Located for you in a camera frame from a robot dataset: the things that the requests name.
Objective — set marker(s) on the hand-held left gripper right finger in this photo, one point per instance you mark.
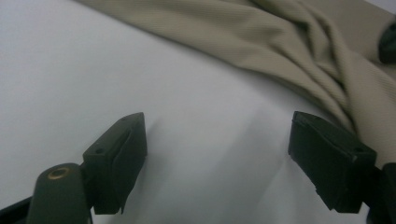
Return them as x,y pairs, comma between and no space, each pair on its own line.
330,158

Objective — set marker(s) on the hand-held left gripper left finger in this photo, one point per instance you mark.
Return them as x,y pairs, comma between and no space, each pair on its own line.
120,161

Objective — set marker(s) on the beige pants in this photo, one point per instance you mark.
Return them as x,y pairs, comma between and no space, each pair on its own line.
249,40

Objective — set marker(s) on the white table mat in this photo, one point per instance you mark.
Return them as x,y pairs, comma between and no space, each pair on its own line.
93,77

